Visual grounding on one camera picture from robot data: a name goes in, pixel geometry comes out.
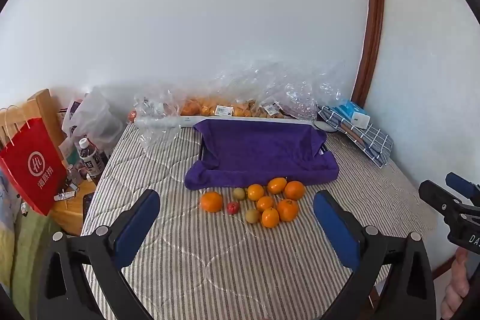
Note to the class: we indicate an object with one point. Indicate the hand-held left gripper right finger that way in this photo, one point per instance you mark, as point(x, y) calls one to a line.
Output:
point(333, 226)

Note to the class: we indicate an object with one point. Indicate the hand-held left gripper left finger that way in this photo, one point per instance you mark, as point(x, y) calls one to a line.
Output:
point(138, 222)

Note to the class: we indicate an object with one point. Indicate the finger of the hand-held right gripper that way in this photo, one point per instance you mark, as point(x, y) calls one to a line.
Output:
point(461, 184)
point(437, 194)

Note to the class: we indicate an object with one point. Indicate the large orange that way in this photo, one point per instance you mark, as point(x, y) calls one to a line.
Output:
point(211, 201)

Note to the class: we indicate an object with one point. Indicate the brown-green round fruit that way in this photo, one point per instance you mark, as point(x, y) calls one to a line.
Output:
point(239, 193)
point(253, 216)

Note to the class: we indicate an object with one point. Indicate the small red fruit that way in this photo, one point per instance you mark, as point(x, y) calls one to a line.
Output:
point(233, 207)

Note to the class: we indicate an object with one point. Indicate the bagged brown fruits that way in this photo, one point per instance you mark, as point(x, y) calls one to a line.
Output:
point(268, 110)

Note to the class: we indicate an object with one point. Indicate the person's right hand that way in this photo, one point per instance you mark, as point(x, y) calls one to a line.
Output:
point(455, 290)

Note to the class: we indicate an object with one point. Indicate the black phone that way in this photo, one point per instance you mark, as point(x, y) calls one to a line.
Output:
point(87, 203)

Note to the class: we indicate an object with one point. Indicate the striped bed cover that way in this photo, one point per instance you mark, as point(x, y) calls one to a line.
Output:
point(210, 260)

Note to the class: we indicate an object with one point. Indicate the blue checked cloth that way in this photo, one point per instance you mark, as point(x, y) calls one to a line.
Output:
point(371, 143)

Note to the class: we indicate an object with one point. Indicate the plastic drink bottle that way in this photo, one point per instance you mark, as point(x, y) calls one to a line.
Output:
point(90, 155)

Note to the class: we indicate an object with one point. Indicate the purple towel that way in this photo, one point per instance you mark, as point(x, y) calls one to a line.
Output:
point(258, 151)

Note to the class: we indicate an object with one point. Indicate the small white box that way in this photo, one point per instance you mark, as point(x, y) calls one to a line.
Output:
point(359, 121)

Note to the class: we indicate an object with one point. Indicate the white plastic bag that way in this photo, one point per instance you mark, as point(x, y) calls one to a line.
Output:
point(97, 121)

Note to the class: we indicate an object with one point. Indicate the small clear plastic bag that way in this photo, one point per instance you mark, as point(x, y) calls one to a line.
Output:
point(153, 113)

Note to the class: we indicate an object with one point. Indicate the red paper bag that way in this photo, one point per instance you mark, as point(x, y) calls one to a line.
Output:
point(33, 170)

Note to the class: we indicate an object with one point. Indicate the blue tissue pack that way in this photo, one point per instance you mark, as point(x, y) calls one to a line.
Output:
point(350, 109)

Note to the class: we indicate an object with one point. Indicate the green cloth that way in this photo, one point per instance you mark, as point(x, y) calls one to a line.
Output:
point(22, 260)

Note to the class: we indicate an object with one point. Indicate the bagged oranges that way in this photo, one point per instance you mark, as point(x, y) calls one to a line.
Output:
point(204, 106)

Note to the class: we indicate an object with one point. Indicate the large clear plastic bag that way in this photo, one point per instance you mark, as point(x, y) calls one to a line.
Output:
point(300, 87)

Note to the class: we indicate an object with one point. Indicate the brown wooden door frame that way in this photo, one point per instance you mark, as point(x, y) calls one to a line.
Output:
point(371, 16)

